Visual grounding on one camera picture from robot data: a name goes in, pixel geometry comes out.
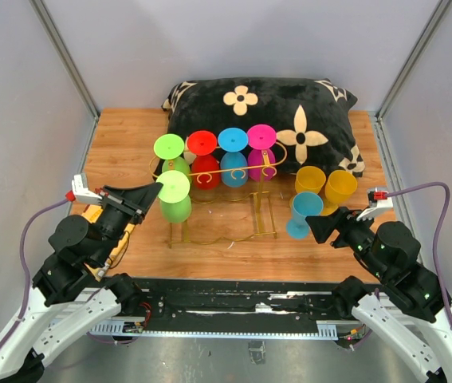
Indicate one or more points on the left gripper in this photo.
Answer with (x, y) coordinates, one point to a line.
(142, 198)

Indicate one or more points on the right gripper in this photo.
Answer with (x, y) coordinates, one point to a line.
(322, 226)

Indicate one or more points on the blue wine glass front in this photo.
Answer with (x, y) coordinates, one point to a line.
(303, 204)

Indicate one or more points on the blue wine glass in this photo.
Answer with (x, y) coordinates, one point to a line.
(232, 141)
(303, 204)

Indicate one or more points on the green wine glass front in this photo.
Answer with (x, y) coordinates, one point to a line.
(174, 198)

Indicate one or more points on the green wine glass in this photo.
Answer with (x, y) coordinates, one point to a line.
(169, 148)
(174, 198)

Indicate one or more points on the yellow wine glass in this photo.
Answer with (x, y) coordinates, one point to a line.
(339, 187)
(310, 179)

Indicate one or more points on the green wine glass back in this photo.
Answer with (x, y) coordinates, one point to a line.
(169, 148)

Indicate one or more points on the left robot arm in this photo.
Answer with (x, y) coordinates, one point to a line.
(28, 343)

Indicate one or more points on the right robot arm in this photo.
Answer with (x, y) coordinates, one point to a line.
(390, 254)

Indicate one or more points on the red wine glass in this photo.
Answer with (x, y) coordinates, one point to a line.
(202, 143)

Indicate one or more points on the blue wine glass back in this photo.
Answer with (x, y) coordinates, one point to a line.
(232, 141)

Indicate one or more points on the magenta wine glass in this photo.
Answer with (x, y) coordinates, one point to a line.
(261, 137)

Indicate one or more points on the yellow truck print cloth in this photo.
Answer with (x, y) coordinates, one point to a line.
(114, 249)

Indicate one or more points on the black floral pillow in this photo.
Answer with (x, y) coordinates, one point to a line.
(310, 117)

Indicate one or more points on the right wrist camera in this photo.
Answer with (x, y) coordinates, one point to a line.
(378, 204)

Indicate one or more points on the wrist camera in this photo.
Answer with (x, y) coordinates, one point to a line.
(80, 192)
(378, 204)

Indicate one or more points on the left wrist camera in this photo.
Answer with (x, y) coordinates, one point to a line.
(80, 192)

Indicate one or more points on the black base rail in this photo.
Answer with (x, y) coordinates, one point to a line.
(236, 308)

